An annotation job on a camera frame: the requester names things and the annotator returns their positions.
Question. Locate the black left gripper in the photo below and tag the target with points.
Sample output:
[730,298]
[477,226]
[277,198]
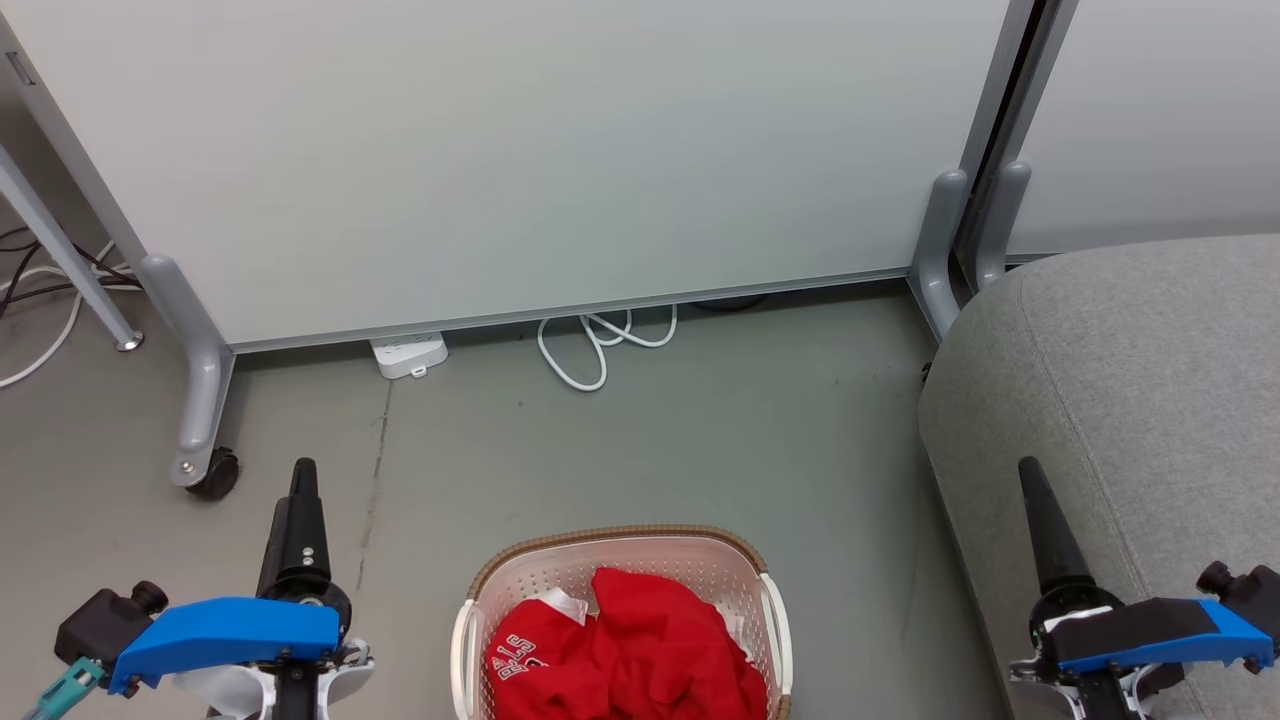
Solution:
[318,588]

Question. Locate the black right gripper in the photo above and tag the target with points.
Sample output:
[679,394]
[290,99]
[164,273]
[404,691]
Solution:
[1072,605]

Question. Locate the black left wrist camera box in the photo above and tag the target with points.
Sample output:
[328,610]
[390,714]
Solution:
[100,622]

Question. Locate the grey partition foot with caster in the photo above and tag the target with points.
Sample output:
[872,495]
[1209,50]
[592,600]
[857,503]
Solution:
[200,380]

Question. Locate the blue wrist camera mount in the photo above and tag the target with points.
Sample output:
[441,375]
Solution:
[1235,632]
[225,630]

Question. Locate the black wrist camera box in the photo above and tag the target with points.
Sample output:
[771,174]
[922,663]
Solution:
[1130,628]
[100,622]

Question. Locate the white power strip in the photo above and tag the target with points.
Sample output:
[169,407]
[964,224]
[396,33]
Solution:
[408,354]

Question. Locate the narrow white partition panel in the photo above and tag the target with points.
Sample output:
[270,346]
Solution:
[1150,110]

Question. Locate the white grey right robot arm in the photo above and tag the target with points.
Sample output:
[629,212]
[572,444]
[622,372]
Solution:
[1040,685]

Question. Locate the grey fabric sofa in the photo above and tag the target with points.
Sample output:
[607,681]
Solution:
[1130,400]

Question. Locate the red shirt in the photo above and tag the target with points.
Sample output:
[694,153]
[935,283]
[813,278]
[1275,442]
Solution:
[650,650]

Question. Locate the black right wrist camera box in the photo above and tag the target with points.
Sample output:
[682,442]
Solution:
[1130,628]

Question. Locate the grey metal table leg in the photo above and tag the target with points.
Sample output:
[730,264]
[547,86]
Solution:
[60,250]

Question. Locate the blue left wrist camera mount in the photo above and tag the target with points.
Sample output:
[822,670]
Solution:
[225,630]

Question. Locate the large white partition panel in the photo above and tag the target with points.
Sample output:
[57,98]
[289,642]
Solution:
[520,150]

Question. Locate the white laundry basket brown rim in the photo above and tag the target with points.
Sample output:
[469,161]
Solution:
[560,565]

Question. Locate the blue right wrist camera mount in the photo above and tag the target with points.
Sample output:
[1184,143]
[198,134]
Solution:
[1235,632]

